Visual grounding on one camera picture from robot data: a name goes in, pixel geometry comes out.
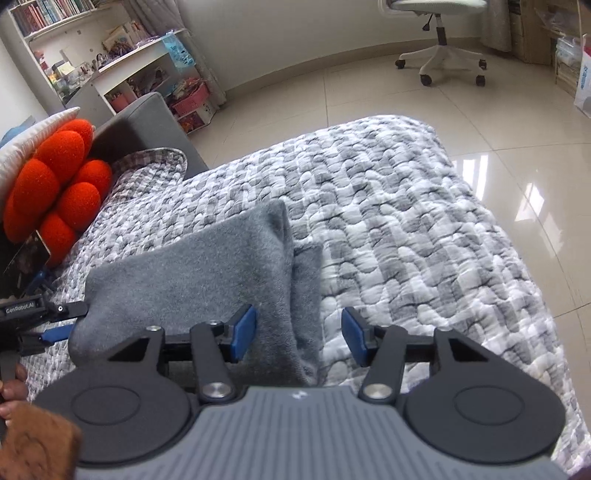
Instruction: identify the grey patterned quilt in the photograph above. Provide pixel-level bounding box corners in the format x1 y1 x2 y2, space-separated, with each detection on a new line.
18 114 591 476

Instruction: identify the brown fuzzy sleeve cuff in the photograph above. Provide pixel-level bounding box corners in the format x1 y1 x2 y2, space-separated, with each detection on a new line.
1 403 82 480

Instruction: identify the dark grey sofa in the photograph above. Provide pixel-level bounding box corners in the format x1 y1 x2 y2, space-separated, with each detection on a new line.
89 92 208 179

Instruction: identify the white desk with shelves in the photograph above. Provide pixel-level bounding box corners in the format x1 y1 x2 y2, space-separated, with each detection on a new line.
1 1 217 134

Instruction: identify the blue phone stand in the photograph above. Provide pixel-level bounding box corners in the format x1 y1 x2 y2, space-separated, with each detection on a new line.
24 268 56 296

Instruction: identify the grey curtain right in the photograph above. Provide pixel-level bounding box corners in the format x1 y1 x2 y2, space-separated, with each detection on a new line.
481 0 512 53

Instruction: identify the orange pumpkin plush cushion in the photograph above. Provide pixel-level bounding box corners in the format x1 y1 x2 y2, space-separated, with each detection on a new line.
1 119 112 268

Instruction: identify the teal hanging bag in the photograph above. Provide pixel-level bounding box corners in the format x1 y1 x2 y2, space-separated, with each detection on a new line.
161 32 195 70

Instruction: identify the white shopping bag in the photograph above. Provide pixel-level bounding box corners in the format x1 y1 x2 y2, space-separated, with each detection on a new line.
574 34 591 118

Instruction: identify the person left hand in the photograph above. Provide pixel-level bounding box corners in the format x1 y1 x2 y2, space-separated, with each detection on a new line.
0 363 28 426

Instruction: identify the pink storage basket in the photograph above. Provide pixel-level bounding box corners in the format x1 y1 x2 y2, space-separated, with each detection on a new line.
171 84 209 117

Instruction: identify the wooden shelf unit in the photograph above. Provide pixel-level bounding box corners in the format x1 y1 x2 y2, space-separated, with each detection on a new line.
507 0 590 97

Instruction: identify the grey knit sweater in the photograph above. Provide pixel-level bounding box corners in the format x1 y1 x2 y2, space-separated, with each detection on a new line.
68 200 322 386

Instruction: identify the white pillow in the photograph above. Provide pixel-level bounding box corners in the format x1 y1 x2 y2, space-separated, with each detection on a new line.
0 107 80 210

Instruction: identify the grey office chair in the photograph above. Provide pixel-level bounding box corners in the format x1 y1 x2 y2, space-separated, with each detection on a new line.
378 0 488 87

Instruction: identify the smartphone on stand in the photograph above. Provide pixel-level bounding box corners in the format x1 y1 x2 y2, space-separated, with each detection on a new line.
2 230 51 297

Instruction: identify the blue plush toy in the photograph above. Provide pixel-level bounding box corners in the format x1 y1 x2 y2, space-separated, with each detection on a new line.
0 122 33 147

